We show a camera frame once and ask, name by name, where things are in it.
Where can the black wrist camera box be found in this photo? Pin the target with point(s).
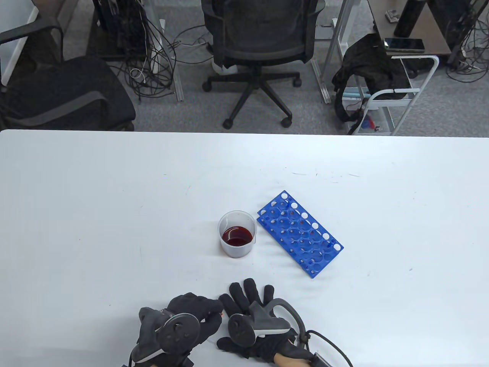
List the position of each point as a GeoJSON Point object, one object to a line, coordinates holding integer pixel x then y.
{"type": "Point", "coordinates": [321, 361]}

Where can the grey left hand controller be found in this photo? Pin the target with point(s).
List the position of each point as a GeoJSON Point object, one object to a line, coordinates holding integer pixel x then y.
{"type": "Point", "coordinates": [177, 330]}

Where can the grey hand controller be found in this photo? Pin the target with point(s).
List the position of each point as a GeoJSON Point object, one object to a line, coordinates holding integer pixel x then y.
{"type": "Point", "coordinates": [242, 330]}
{"type": "Point", "coordinates": [177, 330]}

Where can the black computer tower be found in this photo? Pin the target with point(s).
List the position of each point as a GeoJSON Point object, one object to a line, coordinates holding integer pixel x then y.
{"type": "Point", "coordinates": [114, 26]}

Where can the black mesh office chair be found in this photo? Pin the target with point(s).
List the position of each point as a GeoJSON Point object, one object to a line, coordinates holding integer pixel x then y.
{"type": "Point", "coordinates": [263, 38]}

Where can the blue test tube rack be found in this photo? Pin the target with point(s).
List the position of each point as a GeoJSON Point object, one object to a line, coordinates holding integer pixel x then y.
{"type": "Point", "coordinates": [305, 244]}

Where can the black bag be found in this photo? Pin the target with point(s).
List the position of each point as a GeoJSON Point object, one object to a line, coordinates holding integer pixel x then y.
{"type": "Point", "coordinates": [366, 65]}

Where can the dark brown side table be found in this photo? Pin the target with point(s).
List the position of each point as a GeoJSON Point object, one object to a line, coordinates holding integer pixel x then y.
{"type": "Point", "coordinates": [431, 34]}

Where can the blue and red item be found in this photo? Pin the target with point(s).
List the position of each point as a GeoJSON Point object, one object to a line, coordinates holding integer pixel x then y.
{"type": "Point", "coordinates": [367, 123]}

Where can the translucent plastic beaker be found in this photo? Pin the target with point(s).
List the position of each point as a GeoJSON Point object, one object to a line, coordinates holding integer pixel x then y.
{"type": "Point", "coordinates": [237, 250]}

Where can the person's right forearm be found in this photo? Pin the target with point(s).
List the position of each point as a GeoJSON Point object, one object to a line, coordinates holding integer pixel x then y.
{"type": "Point", "coordinates": [290, 361]}

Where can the small grey device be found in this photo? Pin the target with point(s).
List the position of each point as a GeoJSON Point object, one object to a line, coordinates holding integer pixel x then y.
{"type": "Point", "coordinates": [392, 15]}

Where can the dark red liquid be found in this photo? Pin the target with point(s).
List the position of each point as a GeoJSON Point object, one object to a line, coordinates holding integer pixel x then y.
{"type": "Point", "coordinates": [237, 236]}

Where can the black bottle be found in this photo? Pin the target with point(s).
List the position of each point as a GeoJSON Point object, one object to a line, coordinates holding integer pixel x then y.
{"type": "Point", "coordinates": [408, 17]}

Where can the white desk leg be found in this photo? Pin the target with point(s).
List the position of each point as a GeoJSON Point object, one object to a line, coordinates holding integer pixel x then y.
{"type": "Point", "coordinates": [178, 90]}

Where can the black padded office chair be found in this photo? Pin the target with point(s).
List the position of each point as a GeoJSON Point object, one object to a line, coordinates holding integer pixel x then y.
{"type": "Point", "coordinates": [57, 95]}

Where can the white metal desk frame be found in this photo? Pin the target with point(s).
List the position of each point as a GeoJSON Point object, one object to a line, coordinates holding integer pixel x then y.
{"type": "Point", "coordinates": [323, 86]}

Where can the person's right hand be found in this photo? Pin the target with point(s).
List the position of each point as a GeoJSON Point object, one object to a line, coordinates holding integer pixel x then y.
{"type": "Point", "coordinates": [248, 294]}

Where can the grey right hand controller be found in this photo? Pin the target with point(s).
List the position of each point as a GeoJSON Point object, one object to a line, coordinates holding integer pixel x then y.
{"type": "Point", "coordinates": [242, 330]}

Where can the person's left hand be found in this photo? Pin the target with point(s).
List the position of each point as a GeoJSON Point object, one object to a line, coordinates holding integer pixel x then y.
{"type": "Point", "coordinates": [196, 304]}

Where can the white metal cart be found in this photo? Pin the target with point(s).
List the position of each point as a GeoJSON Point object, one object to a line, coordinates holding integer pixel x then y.
{"type": "Point", "coordinates": [416, 57]}

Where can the black smartphone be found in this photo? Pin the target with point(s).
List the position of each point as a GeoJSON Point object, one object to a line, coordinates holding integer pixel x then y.
{"type": "Point", "coordinates": [405, 44]}

